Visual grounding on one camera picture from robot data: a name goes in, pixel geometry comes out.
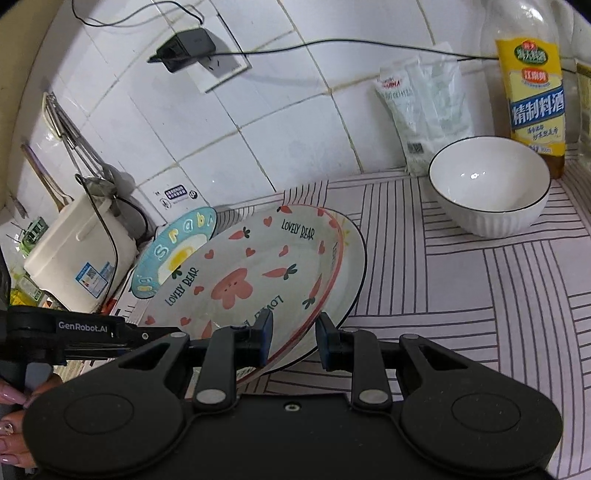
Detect white plate dark rim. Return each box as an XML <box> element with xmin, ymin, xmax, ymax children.
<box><xmin>240</xmin><ymin>207</ymin><xmax>369</xmax><ymax>376</ymax></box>

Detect white electric cooker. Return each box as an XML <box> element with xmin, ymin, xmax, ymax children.
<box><xmin>23</xmin><ymin>187</ymin><xmax>140</xmax><ymax>313</ymax></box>

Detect metal tongs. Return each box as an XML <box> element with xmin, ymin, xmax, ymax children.
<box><xmin>44</xmin><ymin>91</ymin><xmax>118</xmax><ymax>197</ymax></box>

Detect person's left hand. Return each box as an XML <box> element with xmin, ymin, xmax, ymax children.
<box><xmin>0</xmin><ymin>374</ymin><xmax>63</xmax><ymax>468</ymax></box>

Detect white wall socket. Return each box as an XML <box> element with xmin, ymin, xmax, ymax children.
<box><xmin>187</xmin><ymin>11</ymin><xmax>253</xmax><ymax>94</ymax></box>

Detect yellow label cooking wine bottle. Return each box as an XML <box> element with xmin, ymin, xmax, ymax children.
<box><xmin>480</xmin><ymin>0</ymin><xmax>570</xmax><ymax>180</ymax></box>

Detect wooden spatula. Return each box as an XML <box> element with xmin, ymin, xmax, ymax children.
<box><xmin>21</xmin><ymin>144</ymin><xmax>75</xmax><ymax>214</ymax></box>

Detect blue fried egg plate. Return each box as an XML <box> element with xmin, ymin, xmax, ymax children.
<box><xmin>130</xmin><ymin>209</ymin><xmax>219</xmax><ymax>300</ymax></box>

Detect carrot print plate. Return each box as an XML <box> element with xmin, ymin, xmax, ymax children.
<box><xmin>137</xmin><ymin>205</ymin><xmax>346</xmax><ymax>386</ymax></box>

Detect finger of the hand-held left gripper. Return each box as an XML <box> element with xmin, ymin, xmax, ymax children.
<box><xmin>65</xmin><ymin>325</ymin><xmax>185</xmax><ymax>361</ymax></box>

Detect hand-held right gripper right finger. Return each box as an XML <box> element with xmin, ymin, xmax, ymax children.
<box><xmin>315</xmin><ymin>312</ymin><xmax>481</xmax><ymax>412</ymax></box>

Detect black power adapter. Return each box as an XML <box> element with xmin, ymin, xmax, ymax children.
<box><xmin>148</xmin><ymin>28</ymin><xmax>217</xmax><ymax>73</ymax></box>

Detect white ribbed bowl dark rim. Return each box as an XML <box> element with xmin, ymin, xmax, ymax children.
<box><xmin>428</xmin><ymin>136</ymin><xmax>551</xmax><ymax>239</ymax></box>

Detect green small box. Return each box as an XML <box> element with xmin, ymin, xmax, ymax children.
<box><xmin>19</xmin><ymin>218</ymin><xmax>49</xmax><ymax>246</ymax></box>

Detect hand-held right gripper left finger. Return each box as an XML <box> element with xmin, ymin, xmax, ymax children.
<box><xmin>117</xmin><ymin>308</ymin><xmax>274</xmax><ymax>414</ymax></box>

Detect black cable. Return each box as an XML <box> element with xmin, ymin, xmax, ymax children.
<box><xmin>71</xmin><ymin>0</ymin><xmax>205</xmax><ymax>29</ymax></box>
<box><xmin>148</xmin><ymin>39</ymin><xmax>502</xmax><ymax>64</ymax></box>

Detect wall sticker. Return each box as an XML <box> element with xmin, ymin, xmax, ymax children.
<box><xmin>154</xmin><ymin>184</ymin><xmax>200</xmax><ymax>211</ymax></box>

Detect white plastic packet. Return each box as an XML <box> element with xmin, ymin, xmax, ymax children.
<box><xmin>375</xmin><ymin>41</ymin><xmax>475</xmax><ymax>177</ymax></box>

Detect striped table mat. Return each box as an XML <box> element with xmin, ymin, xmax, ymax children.
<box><xmin>111</xmin><ymin>152</ymin><xmax>591</xmax><ymax>480</ymax></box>

